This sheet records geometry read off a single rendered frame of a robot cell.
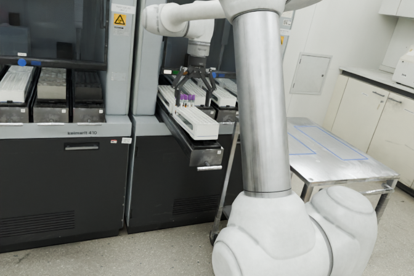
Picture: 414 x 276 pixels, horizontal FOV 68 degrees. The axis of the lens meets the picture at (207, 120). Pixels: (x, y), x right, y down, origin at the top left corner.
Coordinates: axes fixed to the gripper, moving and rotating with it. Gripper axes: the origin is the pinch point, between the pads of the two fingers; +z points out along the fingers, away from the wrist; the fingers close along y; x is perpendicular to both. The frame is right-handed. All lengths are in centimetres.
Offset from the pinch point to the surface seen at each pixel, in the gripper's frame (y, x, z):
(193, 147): -5.8, -20.1, 12.2
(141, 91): -15.9, 29.4, 1.5
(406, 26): 292, 121, -64
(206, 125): -0.7, -18.4, 4.3
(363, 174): 53, -48, 14
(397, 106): 229, 63, 13
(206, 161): -0.2, -20.6, 18.1
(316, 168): 35, -42, 14
